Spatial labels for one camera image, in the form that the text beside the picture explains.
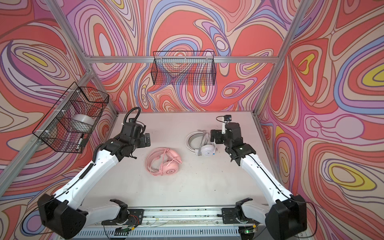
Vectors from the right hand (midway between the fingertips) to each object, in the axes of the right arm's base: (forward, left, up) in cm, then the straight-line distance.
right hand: (220, 134), depth 81 cm
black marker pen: (-6, +71, +6) cm, 72 cm away
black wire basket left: (0, +76, +12) cm, 77 cm away
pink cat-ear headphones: (-6, +34, -18) cm, 39 cm away
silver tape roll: (-1, +69, +13) cm, 70 cm away
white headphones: (+8, +11, -19) cm, 24 cm away
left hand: (-1, +44, +1) cm, 44 cm away
